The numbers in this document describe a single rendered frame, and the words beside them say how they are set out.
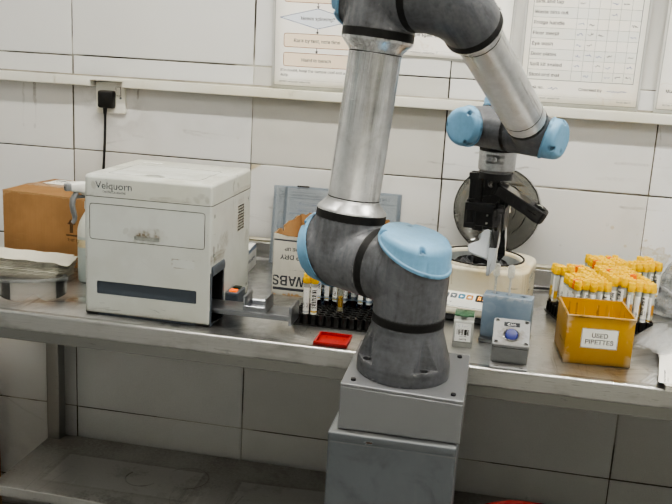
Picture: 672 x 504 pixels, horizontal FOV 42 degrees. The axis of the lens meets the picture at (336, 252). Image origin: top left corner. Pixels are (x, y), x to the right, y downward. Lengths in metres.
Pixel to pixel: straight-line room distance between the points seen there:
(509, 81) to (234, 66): 1.10
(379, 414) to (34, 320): 0.86
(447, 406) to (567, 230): 1.07
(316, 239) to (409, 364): 0.25
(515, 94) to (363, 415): 0.58
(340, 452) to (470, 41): 0.66
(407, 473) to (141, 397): 1.44
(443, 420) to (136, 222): 0.80
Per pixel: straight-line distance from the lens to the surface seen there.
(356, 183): 1.40
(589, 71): 2.29
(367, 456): 1.40
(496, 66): 1.44
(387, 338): 1.37
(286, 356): 1.77
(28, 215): 2.36
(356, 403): 1.38
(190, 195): 1.79
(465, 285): 2.00
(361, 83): 1.39
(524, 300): 1.83
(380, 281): 1.35
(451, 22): 1.34
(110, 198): 1.86
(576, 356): 1.80
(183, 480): 2.54
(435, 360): 1.38
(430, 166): 2.32
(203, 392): 2.63
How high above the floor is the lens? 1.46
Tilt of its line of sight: 13 degrees down
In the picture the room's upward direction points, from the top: 3 degrees clockwise
